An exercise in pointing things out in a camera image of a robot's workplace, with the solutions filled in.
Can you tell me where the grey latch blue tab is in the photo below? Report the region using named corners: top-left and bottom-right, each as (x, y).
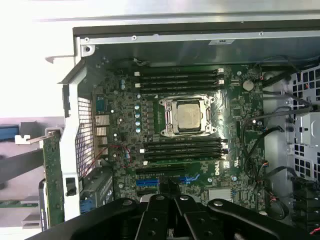
top-left (79, 196), bottom-right (98, 215)

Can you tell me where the coin cell battery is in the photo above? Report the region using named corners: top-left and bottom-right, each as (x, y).
top-left (243, 79), bottom-right (255, 92)

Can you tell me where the green motherboard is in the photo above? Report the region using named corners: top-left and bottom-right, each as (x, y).
top-left (92, 62), bottom-right (268, 221)

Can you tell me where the metal drive cage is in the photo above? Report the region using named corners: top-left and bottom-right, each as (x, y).
top-left (282, 65), bottom-right (320, 201)

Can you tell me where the blue expansion slot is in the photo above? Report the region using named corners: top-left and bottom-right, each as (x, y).
top-left (135, 174), bottom-right (201, 188)

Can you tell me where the black internal wire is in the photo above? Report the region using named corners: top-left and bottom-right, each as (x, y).
top-left (239, 117), bottom-right (286, 198)

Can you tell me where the silver CPU in socket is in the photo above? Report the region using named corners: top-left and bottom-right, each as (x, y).
top-left (158, 94), bottom-right (218, 138)

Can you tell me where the black PC case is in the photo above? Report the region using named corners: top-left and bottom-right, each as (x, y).
top-left (44, 18), bottom-right (320, 240)

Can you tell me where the hard disk blue carrier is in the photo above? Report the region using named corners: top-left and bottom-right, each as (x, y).
top-left (0, 123), bottom-right (20, 137)

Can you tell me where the red black twisted wire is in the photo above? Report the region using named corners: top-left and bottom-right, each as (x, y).
top-left (94, 142), bottom-right (132, 170)

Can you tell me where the black RAM slot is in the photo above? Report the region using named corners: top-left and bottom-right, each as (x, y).
top-left (143, 139), bottom-right (227, 146)
top-left (134, 69), bottom-right (225, 76)
top-left (139, 145), bottom-right (229, 153)
top-left (138, 75), bottom-right (218, 81)
top-left (143, 151), bottom-right (227, 161)
top-left (134, 80), bottom-right (225, 88)
top-left (138, 86), bottom-right (218, 92)

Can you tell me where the silver chipset heatsink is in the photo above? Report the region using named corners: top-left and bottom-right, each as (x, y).
top-left (208, 188), bottom-right (234, 202)

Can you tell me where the grey parts rack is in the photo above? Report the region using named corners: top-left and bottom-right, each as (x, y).
top-left (0, 121), bottom-right (51, 231)

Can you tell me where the CPU with smeared lid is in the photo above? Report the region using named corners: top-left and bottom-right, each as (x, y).
top-left (176, 100), bottom-right (204, 133)

